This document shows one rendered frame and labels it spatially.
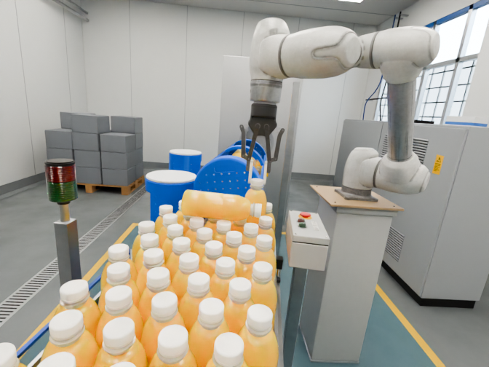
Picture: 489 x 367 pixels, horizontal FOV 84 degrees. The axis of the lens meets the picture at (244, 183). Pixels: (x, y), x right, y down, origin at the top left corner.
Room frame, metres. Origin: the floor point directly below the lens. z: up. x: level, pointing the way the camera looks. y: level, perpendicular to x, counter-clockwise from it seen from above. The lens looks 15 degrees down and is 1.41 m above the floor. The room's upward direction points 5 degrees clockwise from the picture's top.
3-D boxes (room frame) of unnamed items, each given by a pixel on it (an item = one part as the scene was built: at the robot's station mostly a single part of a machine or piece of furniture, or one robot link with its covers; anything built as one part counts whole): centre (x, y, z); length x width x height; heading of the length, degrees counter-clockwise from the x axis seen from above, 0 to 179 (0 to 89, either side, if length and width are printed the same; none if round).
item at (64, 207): (0.65, 0.46, 1.18); 0.06 x 0.06 x 0.16
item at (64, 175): (0.65, 0.46, 1.23); 0.06 x 0.06 x 0.04
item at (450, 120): (2.20, -1.68, 1.48); 0.24 x 0.12 x 0.08; 11
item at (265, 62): (0.80, -0.05, 1.58); 0.13 x 0.11 x 0.16; 46
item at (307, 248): (0.78, -0.20, 1.05); 0.20 x 0.10 x 0.10; 176
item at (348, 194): (1.48, -0.62, 1.04); 0.22 x 0.18 x 0.06; 3
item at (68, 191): (0.65, 0.46, 1.18); 0.06 x 0.06 x 0.05
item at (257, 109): (0.81, -0.04, 1.39); 0.08 x 0.07 x 0.09; 86
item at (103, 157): (4.42, 2.45, 0.59); 1.20 x 0.80 x 1.19; 93
